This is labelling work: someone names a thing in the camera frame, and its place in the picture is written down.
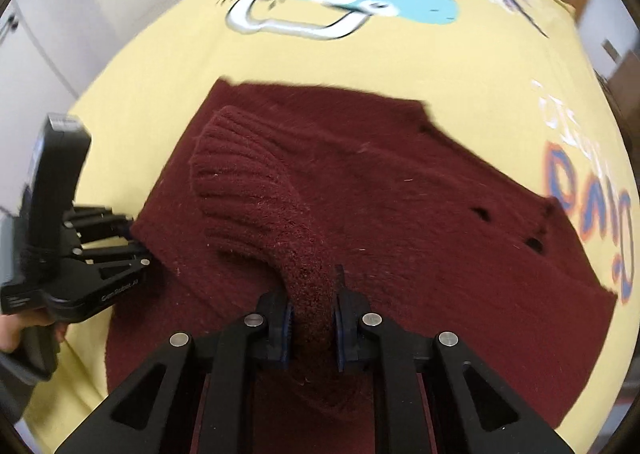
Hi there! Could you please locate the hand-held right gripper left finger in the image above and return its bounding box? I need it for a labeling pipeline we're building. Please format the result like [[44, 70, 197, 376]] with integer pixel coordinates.
[[52, 291, 296, 454]]

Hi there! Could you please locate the person's left hand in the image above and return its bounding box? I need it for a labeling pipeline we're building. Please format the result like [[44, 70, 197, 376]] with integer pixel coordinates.
[[0, 314, 69, 355]]

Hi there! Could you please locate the dark red knit sweater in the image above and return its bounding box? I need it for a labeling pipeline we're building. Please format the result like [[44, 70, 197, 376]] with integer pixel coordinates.
[[102, 78, 618, 454]]

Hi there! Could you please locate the brown cardboard box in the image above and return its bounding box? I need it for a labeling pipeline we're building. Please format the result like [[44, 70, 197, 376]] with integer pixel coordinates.
[[606, 52, 640, 105]]

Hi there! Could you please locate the yellow dinosaur print bed sheet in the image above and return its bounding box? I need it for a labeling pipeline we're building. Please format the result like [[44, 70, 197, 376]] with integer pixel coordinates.
[[22, 0, 633, 454]]

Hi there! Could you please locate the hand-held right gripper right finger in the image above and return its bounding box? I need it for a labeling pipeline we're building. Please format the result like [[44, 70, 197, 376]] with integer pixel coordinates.
[[332, 266, 576, 454]]

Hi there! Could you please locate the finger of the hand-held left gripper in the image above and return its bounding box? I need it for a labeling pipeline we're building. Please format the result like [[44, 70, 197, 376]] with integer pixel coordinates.
[[74, 241, 152, 269], [62, 205, 136, 243]]

